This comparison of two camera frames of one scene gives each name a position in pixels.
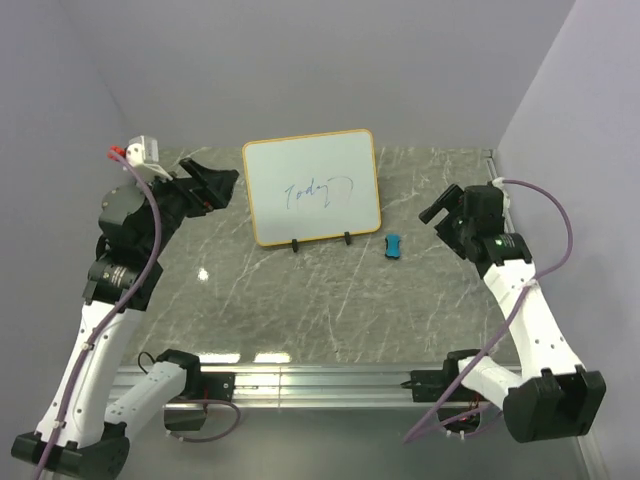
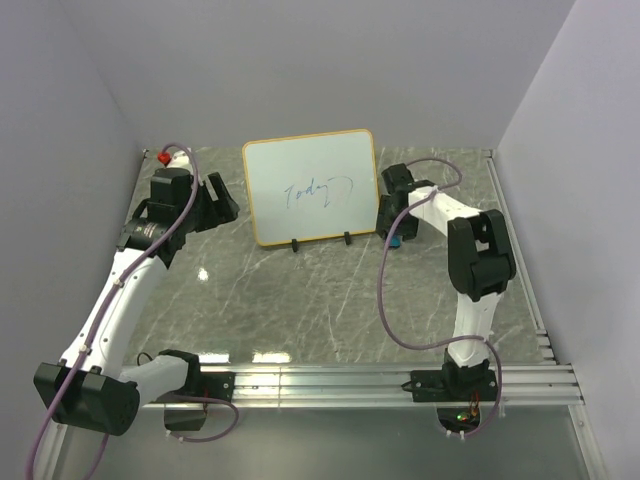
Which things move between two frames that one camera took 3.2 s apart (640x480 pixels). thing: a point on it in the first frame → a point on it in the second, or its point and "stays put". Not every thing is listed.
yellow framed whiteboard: [314, 186] stays put
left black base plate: [213, 386] stays put
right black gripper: [448, 197] → [383, 223]
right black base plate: [431, 385] stays put
